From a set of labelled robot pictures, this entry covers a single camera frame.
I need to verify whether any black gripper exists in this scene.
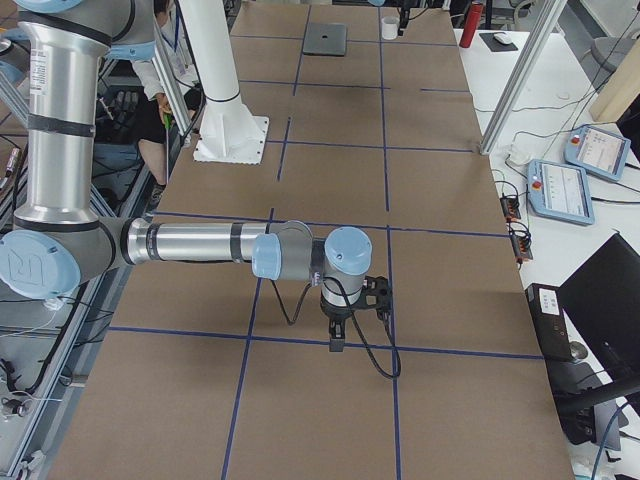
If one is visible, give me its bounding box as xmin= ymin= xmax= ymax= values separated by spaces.
xmin=321 ymin=296 xmax=357 ymax=353

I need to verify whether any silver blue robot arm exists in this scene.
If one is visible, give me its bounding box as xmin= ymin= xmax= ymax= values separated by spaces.
xmin=1 ymin=1 xmax=372 ymax=352

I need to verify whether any grey closed laptop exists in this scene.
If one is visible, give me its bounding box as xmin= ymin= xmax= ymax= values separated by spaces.
xmin=302 ymin=22 xmax=347 ymax=57

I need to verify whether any white plastic cup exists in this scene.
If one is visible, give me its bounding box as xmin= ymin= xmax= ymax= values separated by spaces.
xmin=381 ymin=16 xmax=400 ymax=40

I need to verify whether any orange black adapter module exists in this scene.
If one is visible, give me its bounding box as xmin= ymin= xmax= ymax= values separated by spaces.
xmin=500 ymin=195 xmax=521 ymax=222

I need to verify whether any black desktop computer box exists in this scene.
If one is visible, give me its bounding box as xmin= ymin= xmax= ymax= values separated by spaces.
xmin=525 ymin=283 xmax=597 ymax=445

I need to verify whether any white power adapter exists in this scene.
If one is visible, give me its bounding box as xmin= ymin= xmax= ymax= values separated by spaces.
xmin=505 ymin=144 xmax=532 ymax=168

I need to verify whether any near teach pendant tablet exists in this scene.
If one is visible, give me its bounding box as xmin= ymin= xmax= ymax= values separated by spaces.
xmin=527 ymin=159 xmax=595 ymax=226

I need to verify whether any teach pendant tablet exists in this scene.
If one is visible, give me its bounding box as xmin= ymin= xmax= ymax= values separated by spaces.
xmin=564 ymin=125 xmax=631 ymax=182
xmin=527 ymin=159 xmax=595 ymax=226

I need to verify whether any black computer monitor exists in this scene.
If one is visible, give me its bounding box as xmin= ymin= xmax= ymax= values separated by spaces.
xmin=558 ymin=233 xmax=639 ymax=414

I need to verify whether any seated person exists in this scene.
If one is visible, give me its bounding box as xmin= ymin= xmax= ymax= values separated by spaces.
xmin=132 ymin=1 xmax=201 ymax=208

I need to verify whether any far teach pendant tablet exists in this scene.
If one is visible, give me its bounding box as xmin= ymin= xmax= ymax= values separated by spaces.
xmin=564 ymin=125 xmax=631 ymax=182

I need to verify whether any black mouse pad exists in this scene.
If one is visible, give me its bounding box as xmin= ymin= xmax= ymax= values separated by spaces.
xmin=479 ymin=31 xmax=518 ymax=52

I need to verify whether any red cylindrical bottle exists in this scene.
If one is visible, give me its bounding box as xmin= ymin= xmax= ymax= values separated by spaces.
xmin=459 ymin=1 xmax=484 ymax=48

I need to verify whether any white computer mouse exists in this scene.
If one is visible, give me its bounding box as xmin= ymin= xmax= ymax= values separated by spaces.
xmin=493 ymin=32 xmax=513 ymax=45

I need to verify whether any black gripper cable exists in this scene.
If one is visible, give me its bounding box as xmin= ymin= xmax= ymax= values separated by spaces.
xmin=269 ymin=277 xmax=402 ymax=381

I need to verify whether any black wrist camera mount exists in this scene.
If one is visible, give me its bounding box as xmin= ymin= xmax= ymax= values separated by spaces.
xmin=361 ymin=276 xmax=393 ymax=325

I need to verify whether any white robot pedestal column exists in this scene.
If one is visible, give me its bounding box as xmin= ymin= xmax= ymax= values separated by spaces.
xmin=179 ymin=0 xmax=269 ymax=165

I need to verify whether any green handled tool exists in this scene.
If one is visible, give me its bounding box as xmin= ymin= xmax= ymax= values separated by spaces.
xmin=161 ymin=112 xmax=172 ymax=183

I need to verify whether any blue network cable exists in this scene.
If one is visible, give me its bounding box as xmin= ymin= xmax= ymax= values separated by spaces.
xmin=592 ymin=399 xmax=632 ymax=480

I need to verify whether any aluminium frame post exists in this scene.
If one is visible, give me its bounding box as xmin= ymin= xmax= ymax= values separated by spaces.
xmin=479 ymin=0 xmax=567 ymax=155

